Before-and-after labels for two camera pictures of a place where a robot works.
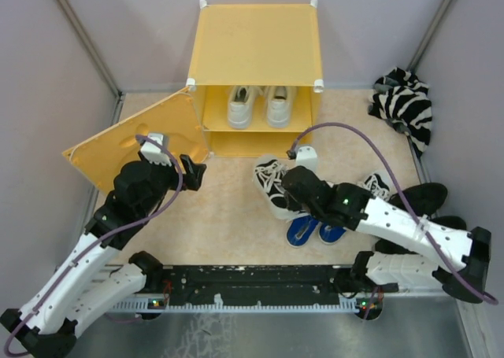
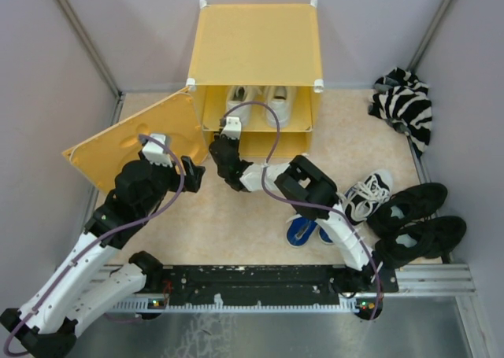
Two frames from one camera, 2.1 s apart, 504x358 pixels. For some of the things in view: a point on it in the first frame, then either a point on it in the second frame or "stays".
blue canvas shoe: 301,230 stays
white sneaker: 279,100 stays
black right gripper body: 293,204 to 235,144
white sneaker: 240,102 stays
